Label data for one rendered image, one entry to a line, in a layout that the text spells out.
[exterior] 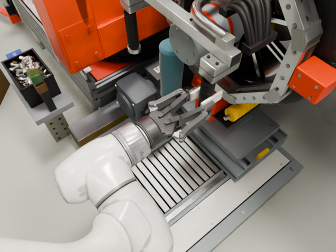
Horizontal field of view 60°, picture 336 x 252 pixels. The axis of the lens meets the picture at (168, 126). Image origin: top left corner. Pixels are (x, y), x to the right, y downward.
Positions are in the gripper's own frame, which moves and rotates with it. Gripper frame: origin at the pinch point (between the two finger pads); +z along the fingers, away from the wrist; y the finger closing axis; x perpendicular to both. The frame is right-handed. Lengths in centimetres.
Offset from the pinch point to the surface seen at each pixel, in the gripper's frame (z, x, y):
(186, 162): 14, -82, -18
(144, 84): 10, -42, -46
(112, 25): 6, -17, -60
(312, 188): 55, -83, 33
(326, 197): 57, -83, 40
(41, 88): -30, -23, -53
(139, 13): 20, -17, -60
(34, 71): -29, -17, -55
